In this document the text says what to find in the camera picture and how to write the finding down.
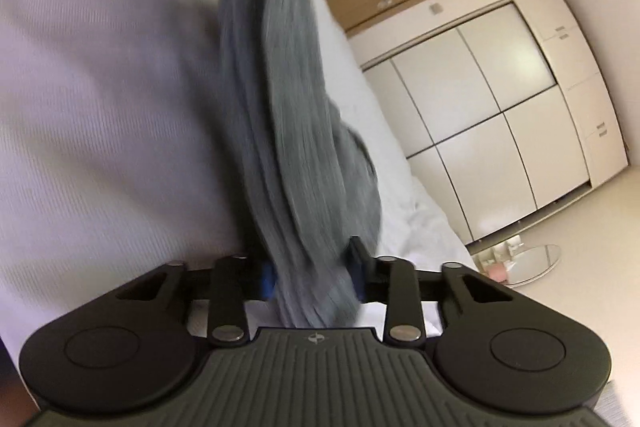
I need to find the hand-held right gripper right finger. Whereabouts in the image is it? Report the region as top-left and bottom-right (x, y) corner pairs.
(347, 236), (507, 349)

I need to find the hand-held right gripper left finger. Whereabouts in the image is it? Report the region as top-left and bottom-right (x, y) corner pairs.
(114, 254), (277, 349)

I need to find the grey-blue knit sweater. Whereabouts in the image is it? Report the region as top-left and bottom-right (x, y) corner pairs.
(207, 0), (383, 333)

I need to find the oval vanity mirror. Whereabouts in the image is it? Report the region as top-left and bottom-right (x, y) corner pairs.
(504, 244), (562, 289)

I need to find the white panelled wardrobe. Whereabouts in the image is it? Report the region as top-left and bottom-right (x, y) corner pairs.
(360, 0), (628, 248)

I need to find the bed with white duvet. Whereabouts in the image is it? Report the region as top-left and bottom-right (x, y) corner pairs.
(0, 0), (481, 358)

